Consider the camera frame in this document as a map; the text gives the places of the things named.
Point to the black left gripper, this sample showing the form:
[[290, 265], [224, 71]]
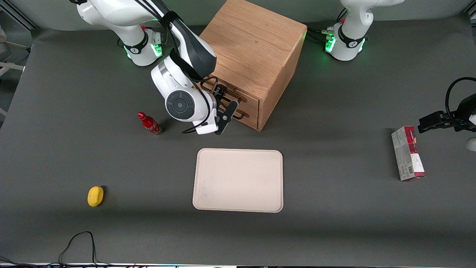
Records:
[[456, 121]]

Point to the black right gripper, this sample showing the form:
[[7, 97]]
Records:
[[219, 91]]

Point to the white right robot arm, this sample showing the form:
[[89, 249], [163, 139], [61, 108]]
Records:
[[182, 106]]

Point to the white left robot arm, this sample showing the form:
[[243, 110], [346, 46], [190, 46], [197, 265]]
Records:
[[349, 37]]

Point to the wooden drawer kept shut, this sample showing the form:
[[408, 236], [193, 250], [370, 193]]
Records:
[[253, 120]]

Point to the wooden drawer cabinet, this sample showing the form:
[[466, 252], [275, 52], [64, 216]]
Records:
[[256, 44]]

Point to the red and white carton box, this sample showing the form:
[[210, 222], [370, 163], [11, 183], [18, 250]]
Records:
[[407, 156]]

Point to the beige plastic tray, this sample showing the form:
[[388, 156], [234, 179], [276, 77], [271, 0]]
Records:
[[238, 180]]

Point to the red soda bottle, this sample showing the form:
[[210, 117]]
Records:
[[150, 124]]

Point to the yellow lemon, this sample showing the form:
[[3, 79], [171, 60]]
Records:
[[95, 196]]

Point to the white metal stand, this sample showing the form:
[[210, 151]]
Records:
[[9, 67]]

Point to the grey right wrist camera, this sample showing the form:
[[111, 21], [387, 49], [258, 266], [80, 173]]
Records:
[[226, 119]]

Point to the grey aluminium frame bar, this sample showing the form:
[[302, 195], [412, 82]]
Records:
[[469, 12], [18, 15]]

